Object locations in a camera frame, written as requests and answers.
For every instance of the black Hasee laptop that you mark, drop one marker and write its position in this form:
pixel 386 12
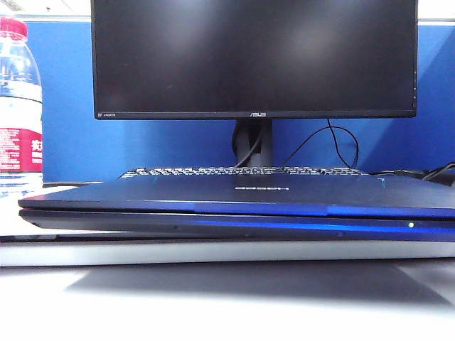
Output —
pixel 213 193

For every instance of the black desktop keyboard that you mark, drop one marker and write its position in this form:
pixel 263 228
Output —
pixel 213 171

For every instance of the black ASUS monitor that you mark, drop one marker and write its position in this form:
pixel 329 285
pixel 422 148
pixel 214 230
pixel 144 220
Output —
pixel 213 53

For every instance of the water bottle red label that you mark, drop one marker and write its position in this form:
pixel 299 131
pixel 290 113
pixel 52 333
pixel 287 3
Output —
pixel 17 149

